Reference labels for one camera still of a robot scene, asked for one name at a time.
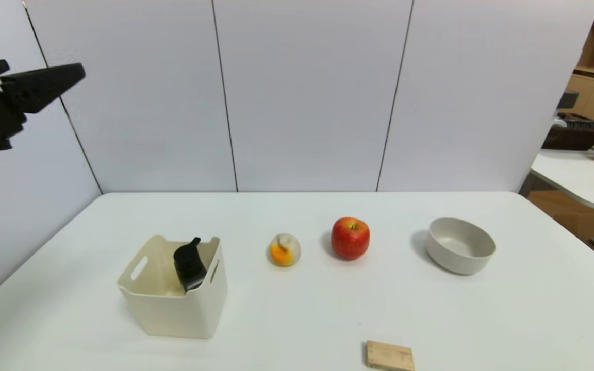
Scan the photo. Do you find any black pump dispenser bottle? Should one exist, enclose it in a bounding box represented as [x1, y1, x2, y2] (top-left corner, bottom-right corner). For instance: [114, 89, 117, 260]
[173, 237, 208, 292]

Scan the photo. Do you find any dark woven basket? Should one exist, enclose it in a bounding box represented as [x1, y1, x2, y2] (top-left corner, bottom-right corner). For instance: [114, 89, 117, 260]
[542, 112, 594, 151]

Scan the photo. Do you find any small wooden block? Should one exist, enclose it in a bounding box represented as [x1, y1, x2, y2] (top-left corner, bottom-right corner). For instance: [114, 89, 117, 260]
[366, 340, 416, 371]

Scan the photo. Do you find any cream plastic storage box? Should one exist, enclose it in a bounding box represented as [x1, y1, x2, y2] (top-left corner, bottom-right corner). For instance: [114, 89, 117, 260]
[118, 235, 228, 339]

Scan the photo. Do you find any white side table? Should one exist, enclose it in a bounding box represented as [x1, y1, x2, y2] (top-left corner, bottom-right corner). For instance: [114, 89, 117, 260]
[519, 130, 594, 211]

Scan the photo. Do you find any red apple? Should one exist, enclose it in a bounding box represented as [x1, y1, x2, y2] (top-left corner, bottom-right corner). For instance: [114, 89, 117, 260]
[331, 217, 371, 260]

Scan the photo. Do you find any white and orange toy fruit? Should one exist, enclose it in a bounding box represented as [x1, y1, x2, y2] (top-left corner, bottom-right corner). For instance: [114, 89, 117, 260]
[269, 233, 302, 267]

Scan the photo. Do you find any grey round bowl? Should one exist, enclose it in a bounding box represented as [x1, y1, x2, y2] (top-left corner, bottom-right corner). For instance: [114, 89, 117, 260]
[426, 217, 497, 276]

